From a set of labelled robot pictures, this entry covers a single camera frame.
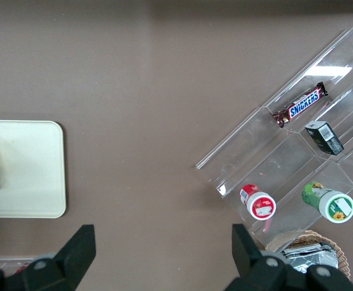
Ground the clear acrylic display shelf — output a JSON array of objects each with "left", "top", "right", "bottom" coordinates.
[{"left": 195, "top": 25, "right": 353, "bottom": 247}]

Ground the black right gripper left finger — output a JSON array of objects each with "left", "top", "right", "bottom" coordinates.
[{"left": 5, "top": 224, "right": 96, "bottom": 291}]

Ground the black box with barcode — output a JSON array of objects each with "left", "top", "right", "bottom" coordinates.
[{"left": 304, "top": 121, "right": 345, "bottom": 156}]

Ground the silver foil snack bag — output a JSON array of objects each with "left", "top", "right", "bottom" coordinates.
[{"left": 281, "top": 242, "right": 339, "bottom": 275}]

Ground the cream plastic tray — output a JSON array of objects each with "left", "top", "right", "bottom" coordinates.
[{"left": 0, "top": 120, "right": 67, "bottom": 219}]

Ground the woven wicker basket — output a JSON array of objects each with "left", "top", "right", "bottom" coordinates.
[{"left": 265, "top": 230, "right": 351, "bottom": 281}]

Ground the Snickers chocolate bar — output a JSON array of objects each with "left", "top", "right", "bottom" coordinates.
[{"left": 272, "top": 81, "right": 329, "bottom": 129}]

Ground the red chip can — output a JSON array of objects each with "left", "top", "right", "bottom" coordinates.
[{"left": 239, "top": 184, "right": 277, "bottom": 220}]

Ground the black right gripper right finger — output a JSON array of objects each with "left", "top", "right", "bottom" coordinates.
[{"left": 224, "top": 224, "right": 295, "bottom": 291}]

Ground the clear plastic container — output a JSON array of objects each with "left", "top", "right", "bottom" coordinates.
[{"left": 0, "top": 256, "right": 36, "bottom": 276}]

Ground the green chip can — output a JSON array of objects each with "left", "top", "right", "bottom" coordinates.
[{"left": 301, "top": 181, "right": 353, "bottom": 224}]

